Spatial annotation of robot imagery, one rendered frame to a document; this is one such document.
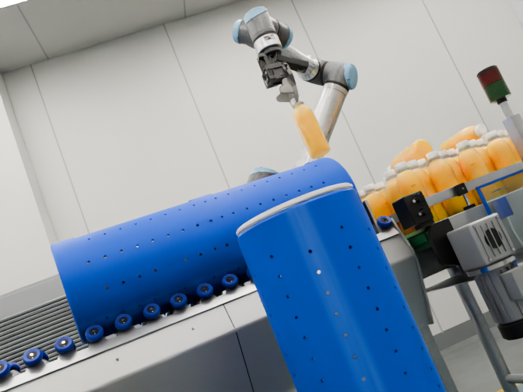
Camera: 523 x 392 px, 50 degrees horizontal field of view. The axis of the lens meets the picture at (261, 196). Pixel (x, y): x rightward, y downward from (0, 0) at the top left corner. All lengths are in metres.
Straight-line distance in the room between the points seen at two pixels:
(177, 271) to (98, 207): 3.11
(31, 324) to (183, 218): 1.84
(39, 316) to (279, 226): 2.30
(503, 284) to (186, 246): 0.85
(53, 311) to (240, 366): 1.85
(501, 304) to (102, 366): 1.04
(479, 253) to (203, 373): 0.79
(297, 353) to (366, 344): 0.14
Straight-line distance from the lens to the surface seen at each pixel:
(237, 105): 4.78
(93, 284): 1.48
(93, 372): 1.47
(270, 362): 1.57
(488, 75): 1.82
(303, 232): 1.09
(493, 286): 1.63
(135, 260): 1.49
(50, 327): 3.24
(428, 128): 5.08
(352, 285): 1.10
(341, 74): 2.57
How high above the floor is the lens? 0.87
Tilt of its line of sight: 10 degrees up
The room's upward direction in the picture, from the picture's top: 22 degrees counter-clockwise
